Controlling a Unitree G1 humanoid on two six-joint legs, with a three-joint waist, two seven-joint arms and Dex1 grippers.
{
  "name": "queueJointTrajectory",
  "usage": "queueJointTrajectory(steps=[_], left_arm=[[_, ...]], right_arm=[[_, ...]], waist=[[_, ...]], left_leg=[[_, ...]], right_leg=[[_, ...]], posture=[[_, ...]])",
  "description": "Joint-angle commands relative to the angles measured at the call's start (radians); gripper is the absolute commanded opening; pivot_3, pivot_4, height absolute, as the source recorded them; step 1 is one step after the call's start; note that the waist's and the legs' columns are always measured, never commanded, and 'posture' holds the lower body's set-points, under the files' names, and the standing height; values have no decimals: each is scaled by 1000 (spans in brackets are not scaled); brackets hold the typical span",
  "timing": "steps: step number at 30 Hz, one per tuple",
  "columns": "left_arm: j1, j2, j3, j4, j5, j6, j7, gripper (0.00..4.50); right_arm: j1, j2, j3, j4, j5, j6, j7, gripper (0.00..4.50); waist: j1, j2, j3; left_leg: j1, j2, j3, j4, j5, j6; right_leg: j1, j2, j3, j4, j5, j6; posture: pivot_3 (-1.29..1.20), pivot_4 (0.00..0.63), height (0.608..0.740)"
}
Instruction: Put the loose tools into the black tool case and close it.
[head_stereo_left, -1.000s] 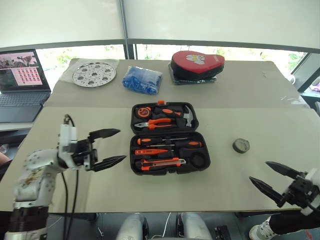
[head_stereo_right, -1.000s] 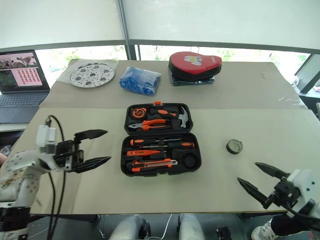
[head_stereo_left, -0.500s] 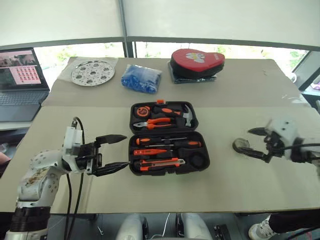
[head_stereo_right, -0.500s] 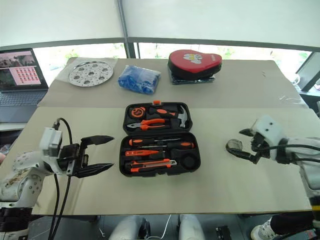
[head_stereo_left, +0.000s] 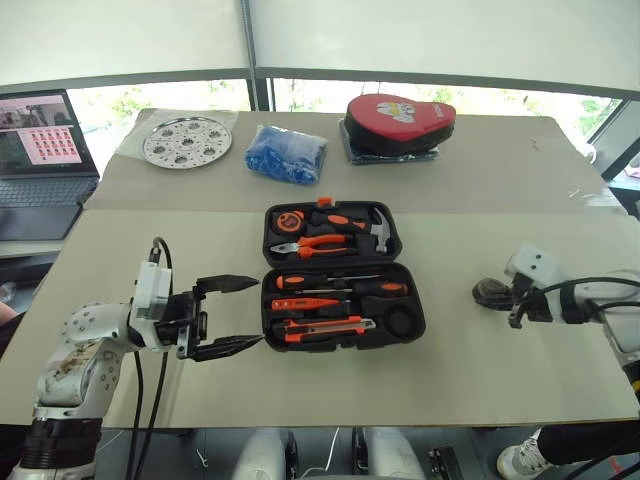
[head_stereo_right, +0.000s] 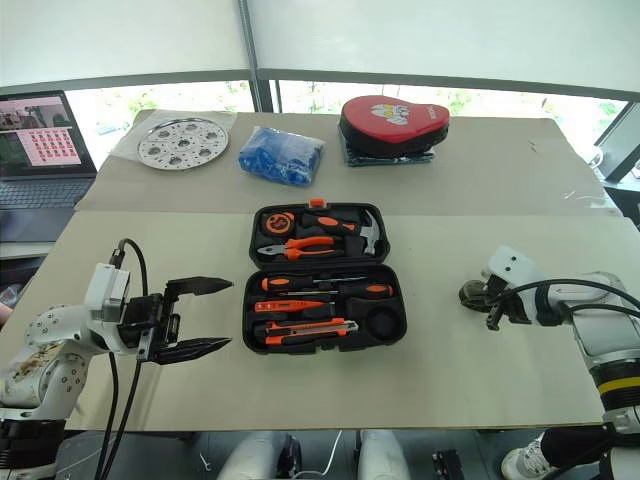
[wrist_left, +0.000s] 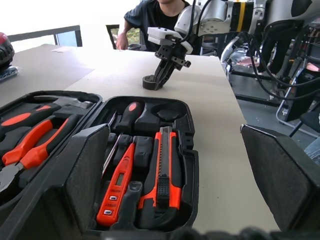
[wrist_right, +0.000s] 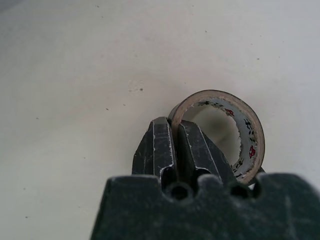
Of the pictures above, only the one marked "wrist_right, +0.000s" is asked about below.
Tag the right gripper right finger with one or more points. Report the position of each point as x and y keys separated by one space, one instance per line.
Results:
x=200 y=152

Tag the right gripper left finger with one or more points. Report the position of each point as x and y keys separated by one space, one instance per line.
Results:
x=160 y=147

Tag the black electrical tape roll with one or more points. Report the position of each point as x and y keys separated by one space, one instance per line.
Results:
x=250 y=125

